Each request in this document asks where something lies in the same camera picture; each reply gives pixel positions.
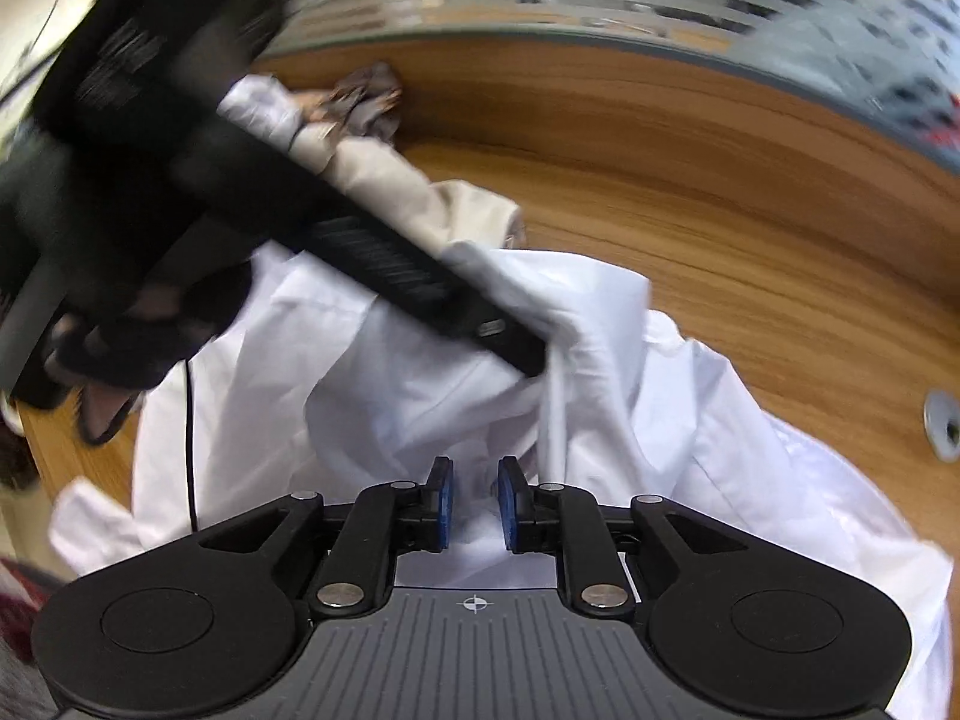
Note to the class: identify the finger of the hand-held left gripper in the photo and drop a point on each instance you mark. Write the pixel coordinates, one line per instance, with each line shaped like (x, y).
(510, 349)

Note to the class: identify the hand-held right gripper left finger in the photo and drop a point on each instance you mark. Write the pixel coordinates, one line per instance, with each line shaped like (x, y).
(448, 506)

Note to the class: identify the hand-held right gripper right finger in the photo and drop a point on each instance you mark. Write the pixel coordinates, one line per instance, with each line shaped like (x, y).
(506, 506)

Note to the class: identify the white collared shirt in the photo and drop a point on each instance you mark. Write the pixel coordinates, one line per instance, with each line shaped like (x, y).
(675, 465)

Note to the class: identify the person's left hand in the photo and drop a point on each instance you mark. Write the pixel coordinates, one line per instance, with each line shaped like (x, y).
(172, 315)

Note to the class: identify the crumpled white garment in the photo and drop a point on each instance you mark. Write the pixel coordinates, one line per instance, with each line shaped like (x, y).
(259, 112)

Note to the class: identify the beige garment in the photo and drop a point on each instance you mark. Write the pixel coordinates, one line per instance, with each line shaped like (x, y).
(397, 187)

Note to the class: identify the grey patterned cloth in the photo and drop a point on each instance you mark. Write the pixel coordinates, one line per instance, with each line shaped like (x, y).
(367, 101)

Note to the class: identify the grey and red fabric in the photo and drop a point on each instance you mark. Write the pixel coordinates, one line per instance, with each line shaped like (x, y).
(19, 615)

